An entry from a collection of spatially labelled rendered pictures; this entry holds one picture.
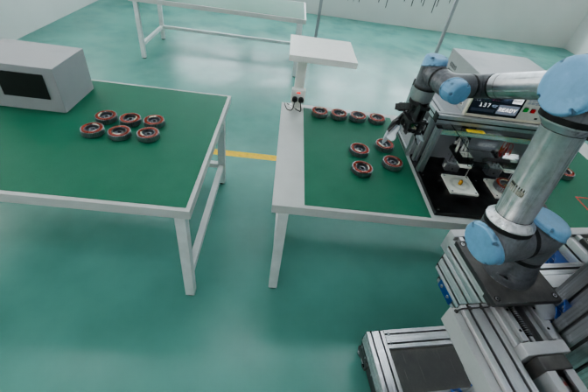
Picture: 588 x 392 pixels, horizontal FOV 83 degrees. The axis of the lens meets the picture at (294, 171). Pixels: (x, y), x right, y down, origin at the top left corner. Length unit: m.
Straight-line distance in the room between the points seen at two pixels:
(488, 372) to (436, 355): 0.86
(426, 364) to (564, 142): 1.33
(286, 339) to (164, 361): 0.62
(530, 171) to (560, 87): 0.19
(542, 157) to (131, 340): 1.90
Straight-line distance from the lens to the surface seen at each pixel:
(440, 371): 1.95
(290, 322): 2.05
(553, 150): 0.89
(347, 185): 1.71
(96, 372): 2.06
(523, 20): 9.36
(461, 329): 1.15
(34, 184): 1.82
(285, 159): 1.80
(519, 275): 1.18
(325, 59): 1.87
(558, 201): 2.31
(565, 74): 0.84
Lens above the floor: 1.83
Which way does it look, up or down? 39 degrees down
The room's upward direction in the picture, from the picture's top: 9 degrees clockwise
